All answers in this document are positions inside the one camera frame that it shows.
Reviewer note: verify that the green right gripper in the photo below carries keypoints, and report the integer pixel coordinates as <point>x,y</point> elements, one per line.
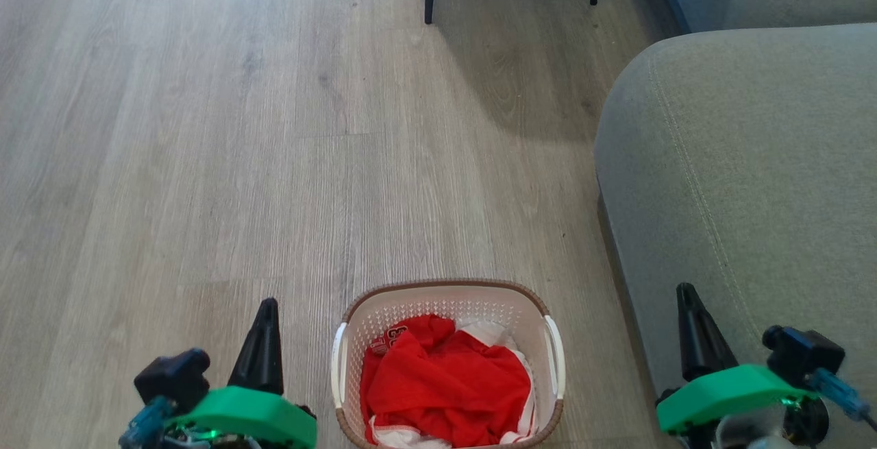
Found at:
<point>726,394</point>

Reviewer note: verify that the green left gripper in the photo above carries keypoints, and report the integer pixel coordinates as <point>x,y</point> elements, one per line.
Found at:
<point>253,416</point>

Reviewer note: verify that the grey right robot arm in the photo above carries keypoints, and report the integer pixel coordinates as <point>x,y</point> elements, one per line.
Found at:
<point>760,428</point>

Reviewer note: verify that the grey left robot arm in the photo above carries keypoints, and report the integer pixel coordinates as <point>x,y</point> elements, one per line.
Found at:
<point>199,441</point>

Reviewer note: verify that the white brown-rimmed laundry basket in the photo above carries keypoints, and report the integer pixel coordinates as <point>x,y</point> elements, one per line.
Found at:
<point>445,298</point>

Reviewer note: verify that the grey fabric sofa seat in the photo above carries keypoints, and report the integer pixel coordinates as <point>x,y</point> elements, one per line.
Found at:
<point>726,154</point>

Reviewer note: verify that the red jersey garment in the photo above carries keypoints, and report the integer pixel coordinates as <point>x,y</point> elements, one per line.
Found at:
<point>445,384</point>

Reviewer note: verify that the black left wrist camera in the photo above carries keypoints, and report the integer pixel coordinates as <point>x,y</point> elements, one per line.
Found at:
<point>173,377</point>

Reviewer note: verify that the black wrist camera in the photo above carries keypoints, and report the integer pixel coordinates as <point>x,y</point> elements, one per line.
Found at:
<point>173,377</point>
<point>803,354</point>

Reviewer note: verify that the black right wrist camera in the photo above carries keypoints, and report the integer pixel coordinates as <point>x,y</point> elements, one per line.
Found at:
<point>803,354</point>

